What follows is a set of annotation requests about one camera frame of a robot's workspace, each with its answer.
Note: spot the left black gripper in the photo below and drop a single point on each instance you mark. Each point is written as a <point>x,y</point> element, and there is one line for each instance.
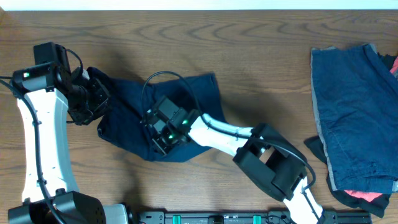
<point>103,98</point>

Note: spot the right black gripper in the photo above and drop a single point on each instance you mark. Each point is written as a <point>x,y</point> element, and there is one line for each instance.
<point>158,143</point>

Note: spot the dark navy shorts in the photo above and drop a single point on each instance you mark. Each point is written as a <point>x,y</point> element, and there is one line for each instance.
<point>123,125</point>

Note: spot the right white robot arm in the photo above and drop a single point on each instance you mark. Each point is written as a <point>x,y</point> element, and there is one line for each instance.
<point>273,164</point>

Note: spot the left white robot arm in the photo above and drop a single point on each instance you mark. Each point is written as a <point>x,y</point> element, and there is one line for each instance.
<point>49,96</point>

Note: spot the red garment in pile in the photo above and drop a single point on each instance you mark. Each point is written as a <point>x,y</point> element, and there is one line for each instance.
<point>391,63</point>

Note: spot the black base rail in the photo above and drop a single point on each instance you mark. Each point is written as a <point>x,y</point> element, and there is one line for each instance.
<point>273,217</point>

